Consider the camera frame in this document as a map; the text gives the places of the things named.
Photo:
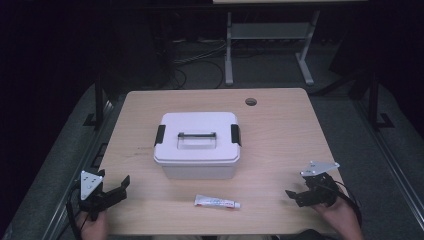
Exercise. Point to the grey metal desk frame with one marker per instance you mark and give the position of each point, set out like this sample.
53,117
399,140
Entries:
270,31

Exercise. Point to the black metal stand post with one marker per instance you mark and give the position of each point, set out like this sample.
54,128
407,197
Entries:
99,100
374,103

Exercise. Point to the person's right hand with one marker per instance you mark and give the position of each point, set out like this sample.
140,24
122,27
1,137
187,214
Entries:
341,215

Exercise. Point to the person's left hand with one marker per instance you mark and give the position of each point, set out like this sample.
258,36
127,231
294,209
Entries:
93,230

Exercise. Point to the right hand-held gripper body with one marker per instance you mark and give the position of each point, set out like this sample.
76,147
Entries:
321,190

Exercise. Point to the white plastic storage box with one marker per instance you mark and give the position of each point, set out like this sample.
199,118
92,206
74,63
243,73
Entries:
200,171

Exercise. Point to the aluminium floor rail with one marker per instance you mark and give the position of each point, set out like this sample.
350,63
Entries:
390,160
76,180

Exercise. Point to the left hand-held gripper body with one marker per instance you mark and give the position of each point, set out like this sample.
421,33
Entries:
89,185

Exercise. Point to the white ointment tube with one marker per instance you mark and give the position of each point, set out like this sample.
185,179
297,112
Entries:
216,202

